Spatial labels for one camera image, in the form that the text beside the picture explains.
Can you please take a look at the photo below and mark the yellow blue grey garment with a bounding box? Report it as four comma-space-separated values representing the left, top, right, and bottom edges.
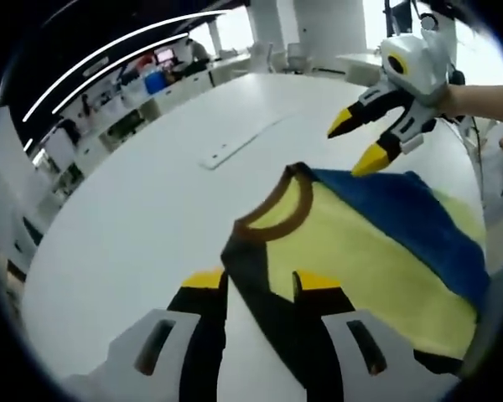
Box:
220, 161, 491, 378

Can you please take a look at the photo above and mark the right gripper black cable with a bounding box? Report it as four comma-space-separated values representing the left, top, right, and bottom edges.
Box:
448, 112, 487, 177

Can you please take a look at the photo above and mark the white cabinet row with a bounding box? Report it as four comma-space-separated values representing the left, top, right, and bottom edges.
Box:
37, 58, 252, 168

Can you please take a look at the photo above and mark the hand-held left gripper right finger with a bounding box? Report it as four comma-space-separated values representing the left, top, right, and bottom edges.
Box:
292, 270, 462, 402

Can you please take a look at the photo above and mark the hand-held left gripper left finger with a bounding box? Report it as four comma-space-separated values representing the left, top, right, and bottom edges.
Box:
62, 267, 228, 402

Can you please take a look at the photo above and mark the white building column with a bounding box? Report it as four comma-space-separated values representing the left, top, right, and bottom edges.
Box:
297, 0, 368, 70

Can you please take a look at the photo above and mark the blue storage bin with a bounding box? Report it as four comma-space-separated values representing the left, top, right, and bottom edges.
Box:
144, 70, 169, 95

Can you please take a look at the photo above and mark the white table cable cover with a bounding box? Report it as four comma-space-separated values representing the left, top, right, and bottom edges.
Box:
199, 116, 288, 170

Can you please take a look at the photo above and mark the long curved ceiling light strip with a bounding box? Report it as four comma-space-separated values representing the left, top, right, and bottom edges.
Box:
22, 9, 228, 123
51, 32, 190, 115

